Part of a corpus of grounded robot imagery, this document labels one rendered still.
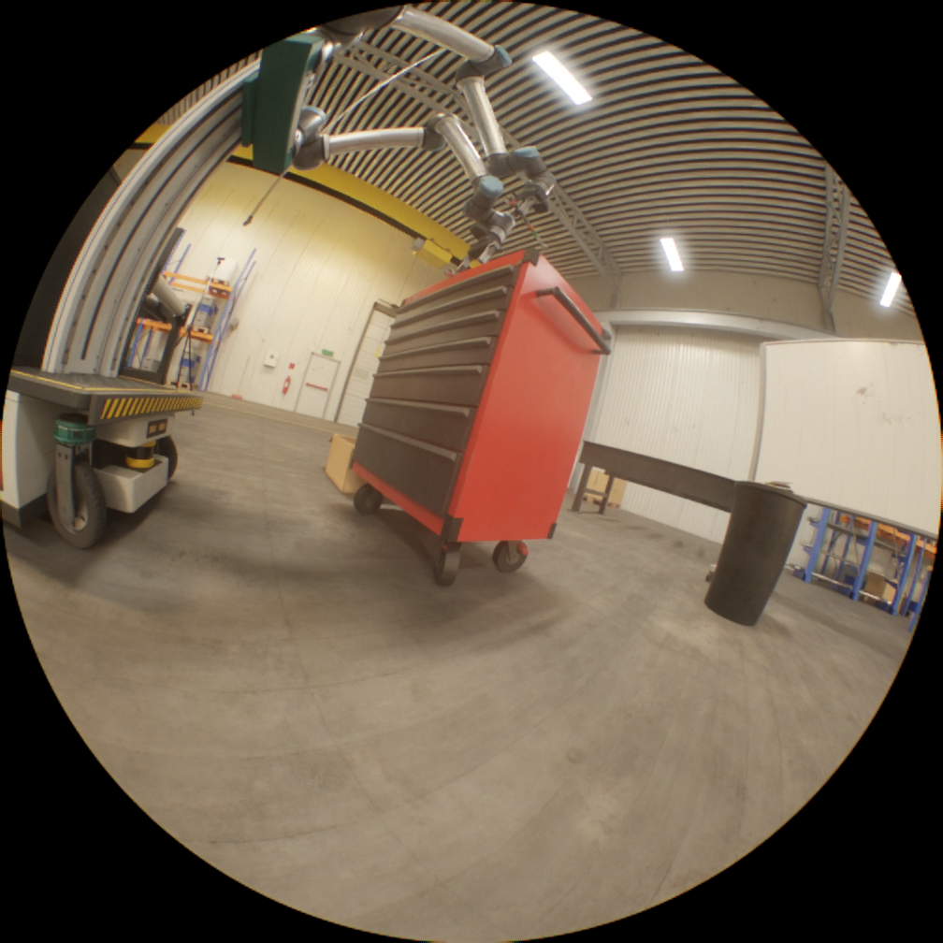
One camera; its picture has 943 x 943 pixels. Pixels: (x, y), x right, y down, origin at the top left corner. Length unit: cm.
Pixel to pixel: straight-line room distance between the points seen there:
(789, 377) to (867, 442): 82
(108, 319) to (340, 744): 114
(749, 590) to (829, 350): 192
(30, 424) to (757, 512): 219
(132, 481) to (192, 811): 64
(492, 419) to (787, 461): 222
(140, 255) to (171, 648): 103
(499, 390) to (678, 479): 301
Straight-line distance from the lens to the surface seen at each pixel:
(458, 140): 146
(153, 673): 51
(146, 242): 119
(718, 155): 899
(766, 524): 150
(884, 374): 273
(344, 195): 904
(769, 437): 259
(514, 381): 71
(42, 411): 81
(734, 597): 154
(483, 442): 66
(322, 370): 1096
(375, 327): 1172
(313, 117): 157
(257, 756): 42
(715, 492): 351
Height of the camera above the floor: 38
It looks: 4 degrees down
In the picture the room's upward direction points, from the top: 16 degrees clockwise
